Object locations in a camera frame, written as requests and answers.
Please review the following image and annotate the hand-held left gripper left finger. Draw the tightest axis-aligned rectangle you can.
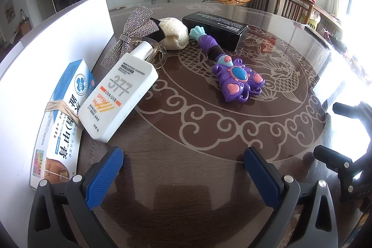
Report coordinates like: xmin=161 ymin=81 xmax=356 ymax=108
xmin=27 ymin=146 xmax=124 ymax=248

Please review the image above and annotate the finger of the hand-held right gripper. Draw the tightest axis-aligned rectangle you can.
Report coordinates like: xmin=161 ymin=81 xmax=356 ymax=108
xmin=313 ymin=145 xmax=353 ymax=176
xmin=333 ymin=102 xmax=372 ymax=125

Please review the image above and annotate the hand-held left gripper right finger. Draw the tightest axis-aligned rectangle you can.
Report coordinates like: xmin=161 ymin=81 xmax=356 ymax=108
xmin=243 ymin=147 xmax=339 ymax=248

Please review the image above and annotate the white sunscreen bottle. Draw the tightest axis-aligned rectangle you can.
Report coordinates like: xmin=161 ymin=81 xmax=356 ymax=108
xmin=78 ymin=41 xmax=159 ymax=144

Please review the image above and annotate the purple toy wand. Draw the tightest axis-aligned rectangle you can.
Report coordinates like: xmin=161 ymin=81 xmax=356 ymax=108
xmin=189 ymin=26 xmax=266 ymax=104

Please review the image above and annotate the black cardboard box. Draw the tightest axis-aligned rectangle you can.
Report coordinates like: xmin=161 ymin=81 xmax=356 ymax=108
xmin=182 ymin=11 xmax=249 ymax=52

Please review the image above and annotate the brown patterned desktop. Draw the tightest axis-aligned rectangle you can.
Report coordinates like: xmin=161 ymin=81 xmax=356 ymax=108
xmin=78 ymin=1 xmax=372 ymax=248

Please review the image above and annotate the blue white ointment box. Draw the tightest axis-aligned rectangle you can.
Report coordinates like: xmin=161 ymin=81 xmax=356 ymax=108
xmin=30 ymin=59 xmax=98 ymax=190

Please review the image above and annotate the cluttered side table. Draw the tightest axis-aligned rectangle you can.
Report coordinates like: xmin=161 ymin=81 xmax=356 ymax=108
xmin=301 ymin=0 xmax=372 ymax=86

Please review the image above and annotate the wooden chair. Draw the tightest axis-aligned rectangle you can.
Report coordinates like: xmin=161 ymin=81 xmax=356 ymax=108
xmin=279 ymin=0 xmax=316 ymax=25

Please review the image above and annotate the clear round hair clip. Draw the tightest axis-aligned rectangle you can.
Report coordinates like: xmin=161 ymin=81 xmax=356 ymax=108
xmin=132 ymin=37 xmax=168 ymax=70

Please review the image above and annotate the white partition board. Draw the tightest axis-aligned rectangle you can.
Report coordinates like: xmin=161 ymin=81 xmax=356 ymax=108
xmin=0 ymin=42 xmax=22 ymax=74
xmin=0 ymin=0 xmax=115 ymax=187

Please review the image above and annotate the rhinestone bow hair clip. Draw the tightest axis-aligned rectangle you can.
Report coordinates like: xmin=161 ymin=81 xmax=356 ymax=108
xmin=102 ymin=5 xmax=157 ymax=70

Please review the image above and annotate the cream knit hat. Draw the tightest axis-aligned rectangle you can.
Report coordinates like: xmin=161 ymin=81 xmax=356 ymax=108
xmin=159 ymin=17 xmax=190 ymax=50

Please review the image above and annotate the small wooden cabinet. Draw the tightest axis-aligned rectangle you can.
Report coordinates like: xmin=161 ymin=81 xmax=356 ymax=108
xmin=17 ymin=17 xmax=32 ymax=36

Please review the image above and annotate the wall painting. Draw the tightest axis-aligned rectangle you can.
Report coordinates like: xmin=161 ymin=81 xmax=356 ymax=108
xmin=3 ymin=0 xmax=16 ymax=19

